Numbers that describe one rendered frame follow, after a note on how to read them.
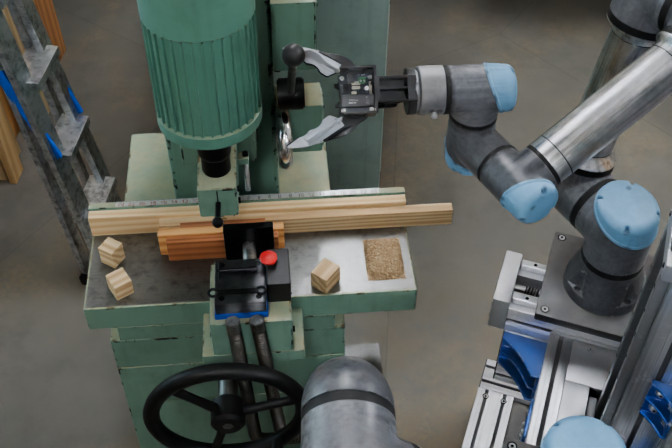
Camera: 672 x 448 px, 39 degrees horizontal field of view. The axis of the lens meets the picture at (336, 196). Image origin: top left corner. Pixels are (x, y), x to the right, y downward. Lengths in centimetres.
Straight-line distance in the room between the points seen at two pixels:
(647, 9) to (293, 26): 60
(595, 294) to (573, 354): 14
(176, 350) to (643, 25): 101
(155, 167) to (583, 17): 235
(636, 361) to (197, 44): 84
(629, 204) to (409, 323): 120
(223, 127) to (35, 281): 159
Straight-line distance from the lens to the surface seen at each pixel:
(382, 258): 174
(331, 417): 112
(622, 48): 165
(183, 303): 172
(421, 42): 377
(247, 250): 170
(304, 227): 180
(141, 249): 181
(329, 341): 182
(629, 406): 165
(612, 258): 176
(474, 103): 144
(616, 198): 174
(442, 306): 284
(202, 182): 167
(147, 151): 215
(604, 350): 192
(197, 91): 146
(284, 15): 169
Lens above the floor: 225
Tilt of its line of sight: 46 degrees down
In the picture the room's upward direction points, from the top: 1 degrees clockwise
